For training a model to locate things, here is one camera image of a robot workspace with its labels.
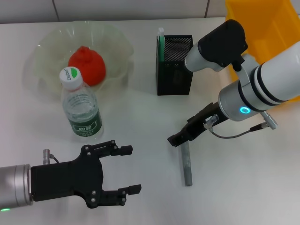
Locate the orange fruit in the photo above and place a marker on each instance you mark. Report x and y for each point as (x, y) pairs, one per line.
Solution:
(91, 63)

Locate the clear green-label water bottle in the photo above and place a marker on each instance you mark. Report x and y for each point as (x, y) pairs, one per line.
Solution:
(82, 112)

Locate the yellow plastic bin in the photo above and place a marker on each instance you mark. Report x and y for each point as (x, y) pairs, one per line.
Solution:
(269, 18)

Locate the black mesh pen holder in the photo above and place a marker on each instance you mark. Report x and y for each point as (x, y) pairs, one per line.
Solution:
(168, 84)

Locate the pale green glass fruit plate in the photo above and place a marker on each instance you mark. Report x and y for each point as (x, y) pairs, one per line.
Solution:
(51, 47)

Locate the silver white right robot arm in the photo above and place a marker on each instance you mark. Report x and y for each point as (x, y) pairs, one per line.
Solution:
(257, 89)

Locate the mint green pen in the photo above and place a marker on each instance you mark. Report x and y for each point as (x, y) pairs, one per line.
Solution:
(161, 47)

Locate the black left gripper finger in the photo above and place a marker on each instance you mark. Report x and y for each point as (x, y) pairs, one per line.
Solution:
(112, 149)
(114, 197)

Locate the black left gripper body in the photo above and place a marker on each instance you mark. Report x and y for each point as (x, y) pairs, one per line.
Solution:
(68, 178)

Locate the grey pen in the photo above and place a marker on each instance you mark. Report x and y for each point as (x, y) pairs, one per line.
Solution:
(187, 164)

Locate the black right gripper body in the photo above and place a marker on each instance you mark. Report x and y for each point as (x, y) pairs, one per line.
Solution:
(199, 124)

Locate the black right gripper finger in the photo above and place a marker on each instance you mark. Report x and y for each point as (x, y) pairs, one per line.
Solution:
(177, 138)

